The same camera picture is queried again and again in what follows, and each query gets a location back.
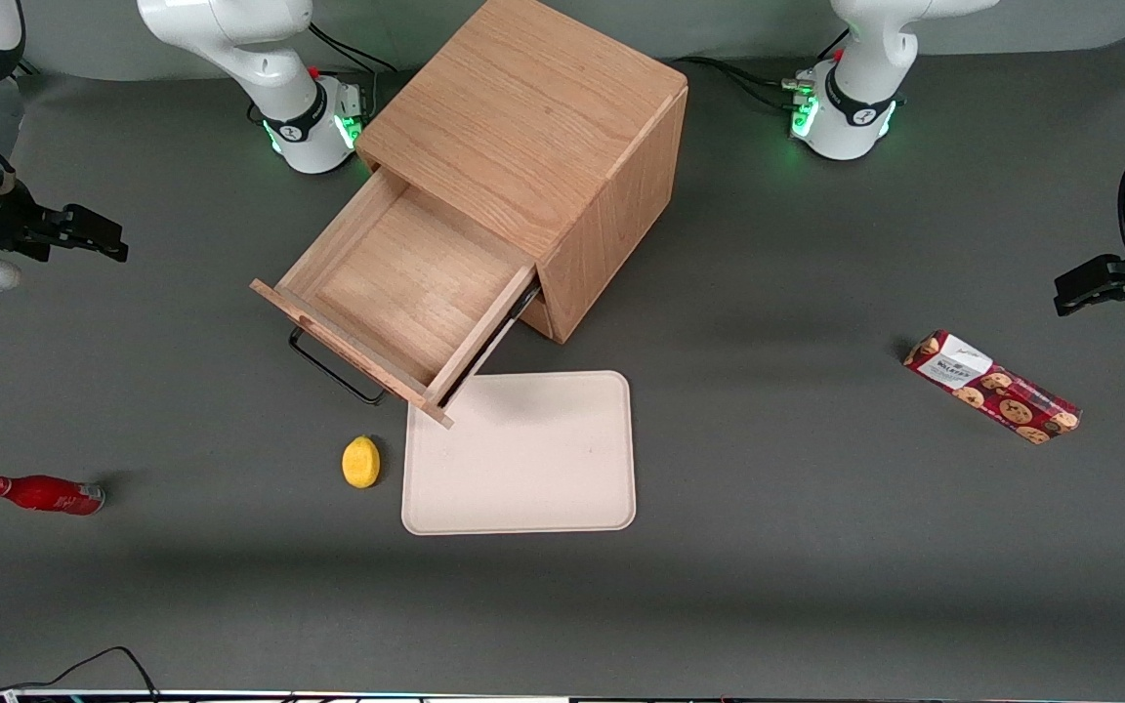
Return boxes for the oak wooden drawer cabinet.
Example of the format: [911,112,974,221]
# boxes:
[355,0,690,345]

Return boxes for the red cookie box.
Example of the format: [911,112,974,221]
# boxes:
[903,329,1082,446]

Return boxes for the red soda bottle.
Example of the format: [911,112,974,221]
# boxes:
[0,475,106,517]

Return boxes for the yellow lemon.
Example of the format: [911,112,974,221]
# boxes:
[342,435,382,489]

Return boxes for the beige rectangular tray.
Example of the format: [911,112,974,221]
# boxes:
[401,370,638,537]

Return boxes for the black right arm base cables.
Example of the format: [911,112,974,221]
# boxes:
[309,15,399,75]

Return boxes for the black arm base cables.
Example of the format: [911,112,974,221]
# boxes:
[673,55,817,114]
[309,15,399,75]

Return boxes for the thin black floor cable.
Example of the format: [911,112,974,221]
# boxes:
[0,645,161,702]

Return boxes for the black left arm base cables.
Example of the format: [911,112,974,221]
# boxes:
[673,55,817,114]

